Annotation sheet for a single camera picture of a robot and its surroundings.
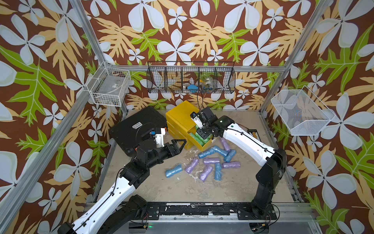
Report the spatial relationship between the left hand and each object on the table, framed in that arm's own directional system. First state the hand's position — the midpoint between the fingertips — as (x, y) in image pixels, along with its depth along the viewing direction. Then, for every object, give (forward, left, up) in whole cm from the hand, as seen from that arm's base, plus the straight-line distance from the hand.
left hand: (182, 142), depth 68 cm
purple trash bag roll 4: (0, -30, -26) cm, 40 cm away
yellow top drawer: (+8, -5, -14) cm, 16 cm away
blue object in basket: (+42, -6, 0) cm, 42 cm away
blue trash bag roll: (-2, +3, -26) cm, 27 cm away
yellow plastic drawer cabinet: (+17, +2, -7) cm, 19 cm away
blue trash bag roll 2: (+9, -17, -26) cm, 32 cm away
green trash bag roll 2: (+7, -12, -10) cm, 17 cm away
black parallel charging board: (+25, -51, -27) cm, 63 cm away
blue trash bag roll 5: (-4, -21, -26) cm, 34 cm away
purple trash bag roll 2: (+2, -17, -25) cm, 31 cm away
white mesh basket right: (+21, -67, -1) cm, 70 cm away
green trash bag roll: (+7, -10, -11) cm, 16 cm away
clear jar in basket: (+47, -17, -1) cm, 50 cm away
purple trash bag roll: (0, -6, -26) cm, 27 cm away
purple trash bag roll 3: (-5, -14, -27) cm, 31 cm away
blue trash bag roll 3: (+11, -21, -27) cm, 36 cm away
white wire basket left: (+36, +45, +5) cm, 58 cm away
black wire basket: (+51, -5, +2) cm, 52 cm away
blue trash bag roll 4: (+7, -30, -26) cm, 41 cm away
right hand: (+15, -10, -9) cm, 21 cm away
